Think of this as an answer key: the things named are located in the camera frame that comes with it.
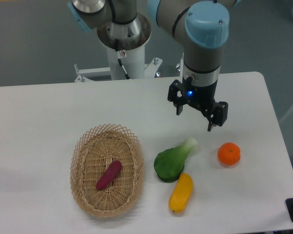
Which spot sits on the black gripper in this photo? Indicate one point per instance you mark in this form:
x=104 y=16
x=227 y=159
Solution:
x=200 y=98

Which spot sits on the purple sweet potato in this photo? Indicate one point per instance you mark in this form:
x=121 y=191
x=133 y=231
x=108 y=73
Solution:
x=109 y=175

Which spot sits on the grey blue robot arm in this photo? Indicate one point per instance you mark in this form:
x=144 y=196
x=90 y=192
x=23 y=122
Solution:
x=200 y=26

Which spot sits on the woven wicker basket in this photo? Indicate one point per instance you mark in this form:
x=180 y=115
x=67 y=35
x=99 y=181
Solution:
x=94 y=152

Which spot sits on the orange tangerine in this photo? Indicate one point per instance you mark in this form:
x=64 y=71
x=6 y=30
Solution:
x=229 y=153

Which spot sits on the green bok choy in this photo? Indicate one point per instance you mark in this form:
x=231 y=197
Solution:
x=170 y=163

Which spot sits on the yellow squash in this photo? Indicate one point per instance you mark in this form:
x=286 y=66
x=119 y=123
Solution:
x=181 y=194

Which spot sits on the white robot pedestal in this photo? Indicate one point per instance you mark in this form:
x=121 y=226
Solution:
x=123 y=64

